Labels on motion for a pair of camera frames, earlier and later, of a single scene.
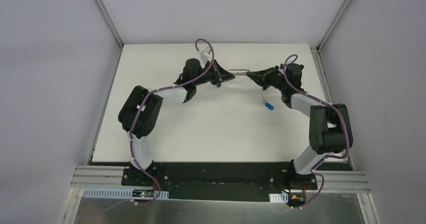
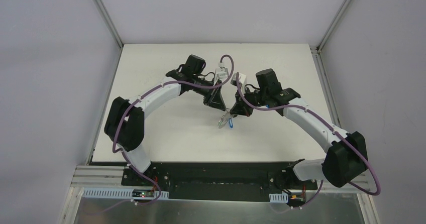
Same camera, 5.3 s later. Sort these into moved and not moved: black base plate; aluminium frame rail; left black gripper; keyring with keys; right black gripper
Moved: left black gripper; right black gripper; keyring with keys
Not moved: aluminium frame rail; black base plate
